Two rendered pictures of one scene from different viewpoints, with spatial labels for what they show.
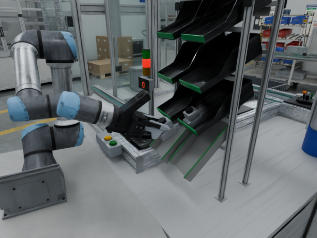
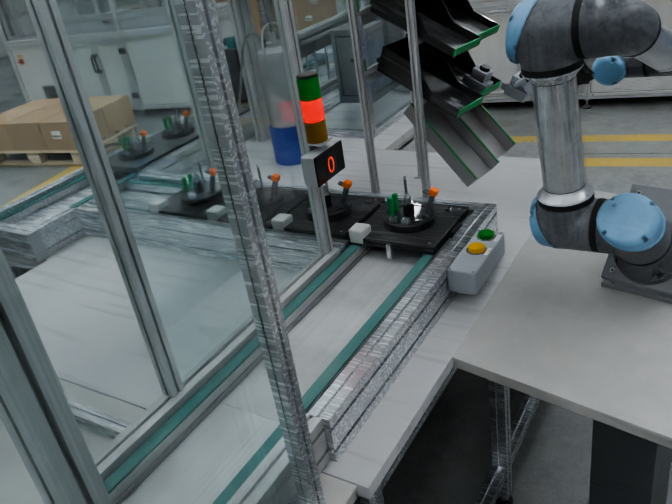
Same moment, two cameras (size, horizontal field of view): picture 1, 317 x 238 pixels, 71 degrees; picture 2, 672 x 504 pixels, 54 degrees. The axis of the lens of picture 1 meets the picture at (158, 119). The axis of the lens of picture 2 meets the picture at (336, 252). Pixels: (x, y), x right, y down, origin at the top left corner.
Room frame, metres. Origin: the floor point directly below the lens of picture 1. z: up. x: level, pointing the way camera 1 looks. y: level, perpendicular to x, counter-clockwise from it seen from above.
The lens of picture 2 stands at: (1.87, 1.46, 1.74)
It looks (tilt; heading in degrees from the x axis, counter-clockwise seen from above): 28 degrees down; 250
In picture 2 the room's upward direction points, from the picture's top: 10 degrees counter-clockwise
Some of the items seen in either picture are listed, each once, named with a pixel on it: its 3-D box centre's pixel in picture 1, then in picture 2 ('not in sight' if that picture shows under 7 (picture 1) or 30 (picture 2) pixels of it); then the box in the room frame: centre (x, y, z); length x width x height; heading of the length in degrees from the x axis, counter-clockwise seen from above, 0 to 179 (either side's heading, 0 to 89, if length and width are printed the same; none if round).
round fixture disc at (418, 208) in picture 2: (147, 131); (409, 217); (1.15, 0.06, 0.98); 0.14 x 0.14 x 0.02
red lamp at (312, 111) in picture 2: (146, 62); (312, 109); (1.38, 0.07, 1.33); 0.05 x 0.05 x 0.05
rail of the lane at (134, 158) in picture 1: (105, 130); (421, 303); (1.29, 0.34, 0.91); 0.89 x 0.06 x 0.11; 35
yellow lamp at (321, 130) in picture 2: (146, 71); (315, 130); (1.38, 0.07, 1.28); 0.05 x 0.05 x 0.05
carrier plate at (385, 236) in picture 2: (148, 134); (410, 224); (1.15, 0.06, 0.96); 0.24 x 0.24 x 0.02; 35
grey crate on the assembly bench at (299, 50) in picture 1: (296, 50); not in sight; (5.60, -3.36, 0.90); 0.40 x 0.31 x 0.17; 45
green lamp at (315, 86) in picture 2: (146, 54); (308, 87); (1.38, 0.07, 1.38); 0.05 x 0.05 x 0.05
